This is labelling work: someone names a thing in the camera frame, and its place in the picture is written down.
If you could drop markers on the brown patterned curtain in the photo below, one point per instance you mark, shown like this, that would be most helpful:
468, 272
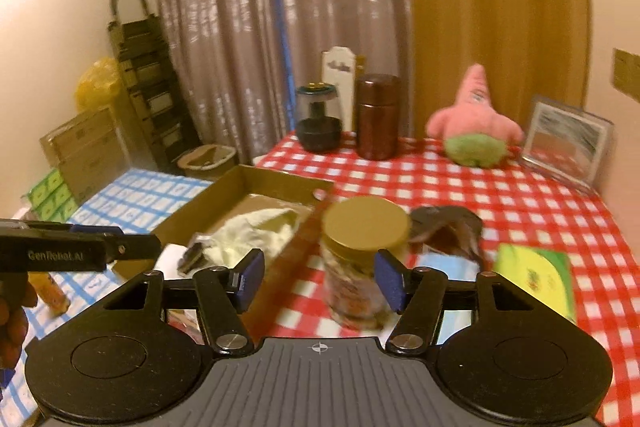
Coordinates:
215, 32

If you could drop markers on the beige plastic basket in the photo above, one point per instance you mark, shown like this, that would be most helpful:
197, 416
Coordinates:
205, 162

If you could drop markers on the green tissue box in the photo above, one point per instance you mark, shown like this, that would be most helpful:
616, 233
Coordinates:
535, 277

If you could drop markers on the cream towel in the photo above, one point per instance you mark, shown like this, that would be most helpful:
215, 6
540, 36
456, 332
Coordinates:
250, 232

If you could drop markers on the yellow plastic bag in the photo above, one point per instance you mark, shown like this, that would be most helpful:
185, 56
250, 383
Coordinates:
97, 82

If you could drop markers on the large gold wall socket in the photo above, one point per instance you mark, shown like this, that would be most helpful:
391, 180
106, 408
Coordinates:
627, 74

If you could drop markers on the picture frame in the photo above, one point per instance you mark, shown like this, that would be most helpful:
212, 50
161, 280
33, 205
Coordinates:
567, 142

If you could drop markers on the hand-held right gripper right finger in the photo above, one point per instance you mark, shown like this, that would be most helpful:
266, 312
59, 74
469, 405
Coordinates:
390, 282

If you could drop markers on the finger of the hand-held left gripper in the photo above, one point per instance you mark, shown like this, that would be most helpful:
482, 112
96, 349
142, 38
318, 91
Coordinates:
92, 230
132, 247

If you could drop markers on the brown cardboard box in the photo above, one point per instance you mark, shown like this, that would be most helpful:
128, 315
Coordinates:
260, 184

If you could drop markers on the cashew jar with gold lid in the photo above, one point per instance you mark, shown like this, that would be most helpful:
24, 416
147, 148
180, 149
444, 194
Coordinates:
365, 222

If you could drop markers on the black folding rack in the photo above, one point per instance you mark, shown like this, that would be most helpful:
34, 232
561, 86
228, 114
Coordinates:
150, 82

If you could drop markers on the large cardboard carton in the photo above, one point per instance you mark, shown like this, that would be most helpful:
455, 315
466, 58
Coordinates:
85, 152

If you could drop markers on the white paper napkin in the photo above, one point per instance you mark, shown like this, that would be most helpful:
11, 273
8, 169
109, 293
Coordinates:
170, 257

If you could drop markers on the glass jar with dark base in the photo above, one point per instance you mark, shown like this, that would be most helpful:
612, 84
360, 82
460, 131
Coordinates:
319, 132

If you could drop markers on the brown metal canister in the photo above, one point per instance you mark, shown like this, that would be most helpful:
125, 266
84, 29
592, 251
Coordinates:
377, 117

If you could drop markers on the white wooden chair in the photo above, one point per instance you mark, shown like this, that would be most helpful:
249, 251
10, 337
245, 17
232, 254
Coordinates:
335, 67

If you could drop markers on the dark wrapper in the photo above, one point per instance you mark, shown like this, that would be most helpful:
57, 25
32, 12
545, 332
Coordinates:
447, 227

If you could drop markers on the orange snack packet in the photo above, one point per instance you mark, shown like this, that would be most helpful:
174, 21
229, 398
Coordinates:
50, 294

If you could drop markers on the pink starfish plush toy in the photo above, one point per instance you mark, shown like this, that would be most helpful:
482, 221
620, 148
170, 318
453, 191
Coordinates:
470, 122

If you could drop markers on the red checkered tablecloth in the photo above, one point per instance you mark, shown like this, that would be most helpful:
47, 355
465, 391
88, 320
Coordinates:
525, 217

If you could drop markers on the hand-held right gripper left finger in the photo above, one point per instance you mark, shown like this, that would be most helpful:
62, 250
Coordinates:
250, 279

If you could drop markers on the blue face mask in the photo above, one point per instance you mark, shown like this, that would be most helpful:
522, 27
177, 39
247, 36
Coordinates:
440, 263

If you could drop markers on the blue checkered tablecloth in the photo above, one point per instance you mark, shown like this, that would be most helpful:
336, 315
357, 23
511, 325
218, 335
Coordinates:
130, 197

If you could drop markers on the green boxes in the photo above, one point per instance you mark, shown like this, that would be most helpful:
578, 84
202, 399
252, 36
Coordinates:
50, 197

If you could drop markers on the person's left hand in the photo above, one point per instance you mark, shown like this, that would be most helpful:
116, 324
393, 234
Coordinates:
12, 327

